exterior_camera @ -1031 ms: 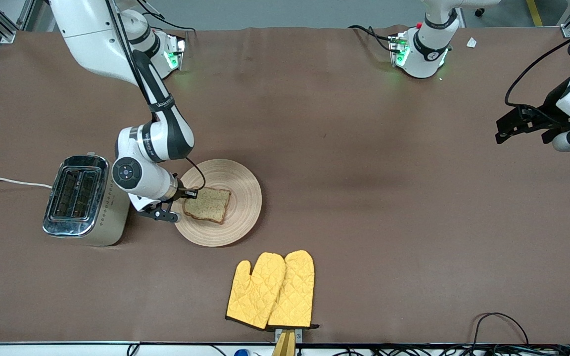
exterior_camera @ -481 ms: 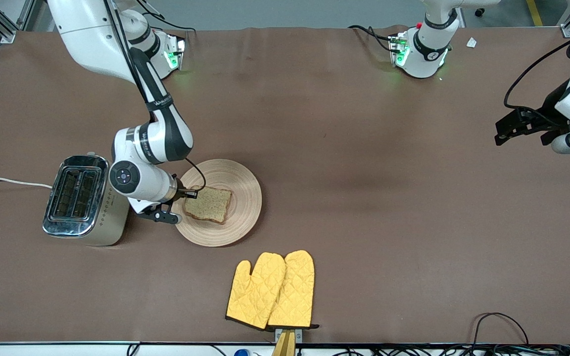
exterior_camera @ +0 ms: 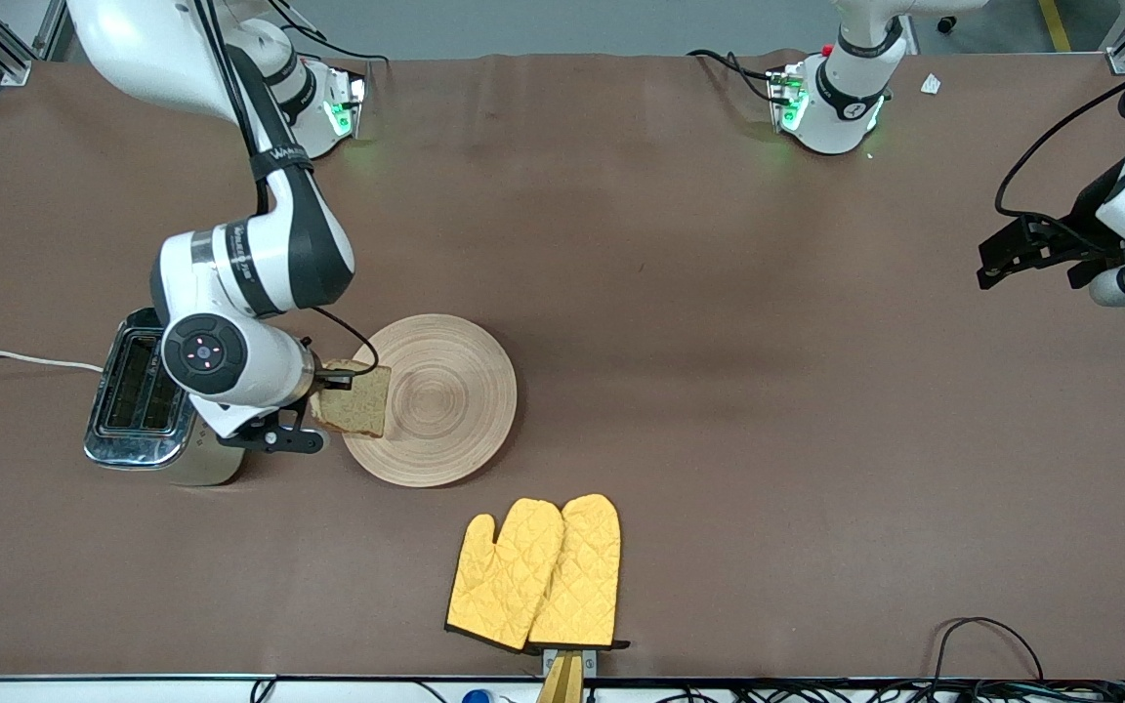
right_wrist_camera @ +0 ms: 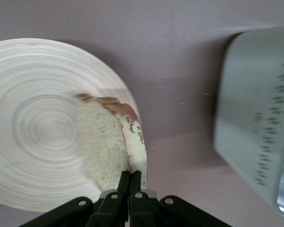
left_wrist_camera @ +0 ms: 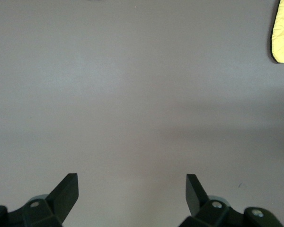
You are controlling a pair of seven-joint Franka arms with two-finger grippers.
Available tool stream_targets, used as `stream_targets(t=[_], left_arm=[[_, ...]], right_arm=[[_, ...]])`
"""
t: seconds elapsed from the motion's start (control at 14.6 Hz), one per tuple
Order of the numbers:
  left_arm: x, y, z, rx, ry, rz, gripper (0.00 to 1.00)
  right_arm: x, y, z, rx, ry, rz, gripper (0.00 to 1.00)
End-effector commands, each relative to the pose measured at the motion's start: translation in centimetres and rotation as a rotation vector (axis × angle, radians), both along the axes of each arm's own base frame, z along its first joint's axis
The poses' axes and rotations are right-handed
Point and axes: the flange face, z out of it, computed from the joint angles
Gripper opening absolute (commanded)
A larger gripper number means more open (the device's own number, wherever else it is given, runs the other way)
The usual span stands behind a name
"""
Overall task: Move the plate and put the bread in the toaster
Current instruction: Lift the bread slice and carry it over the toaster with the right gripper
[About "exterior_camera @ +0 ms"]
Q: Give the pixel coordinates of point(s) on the black chair caster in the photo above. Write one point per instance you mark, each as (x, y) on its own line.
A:
(946, 22)

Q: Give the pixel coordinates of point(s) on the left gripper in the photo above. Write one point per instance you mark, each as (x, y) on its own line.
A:
(1087, 227)

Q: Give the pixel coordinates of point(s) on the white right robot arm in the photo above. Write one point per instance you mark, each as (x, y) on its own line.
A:
(260, 254)

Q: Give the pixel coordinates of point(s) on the chrome and cream toaster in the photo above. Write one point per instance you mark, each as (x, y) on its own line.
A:
(128, 444)

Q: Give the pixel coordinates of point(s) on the round wooden plate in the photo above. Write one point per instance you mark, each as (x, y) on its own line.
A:
(445, 400)

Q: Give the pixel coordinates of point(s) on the yellow wooden post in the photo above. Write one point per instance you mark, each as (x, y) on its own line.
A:
(562, 683)

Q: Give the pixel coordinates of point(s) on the slice of bread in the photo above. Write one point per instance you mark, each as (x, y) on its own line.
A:
(362, 405)

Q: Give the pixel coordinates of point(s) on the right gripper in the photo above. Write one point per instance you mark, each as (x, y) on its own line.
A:
(321, 387)

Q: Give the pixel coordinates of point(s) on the yellow quilted oven mitt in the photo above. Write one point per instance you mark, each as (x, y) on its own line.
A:
(504, 576)
(582, 576)

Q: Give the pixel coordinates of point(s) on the grey metal bracket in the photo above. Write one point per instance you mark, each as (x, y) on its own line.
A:
(590, 661)

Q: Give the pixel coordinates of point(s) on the blue round cap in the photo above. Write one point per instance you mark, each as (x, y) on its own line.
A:
(477, 697)

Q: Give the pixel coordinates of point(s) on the small white paper scrap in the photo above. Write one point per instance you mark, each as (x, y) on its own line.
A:
(931, 84)

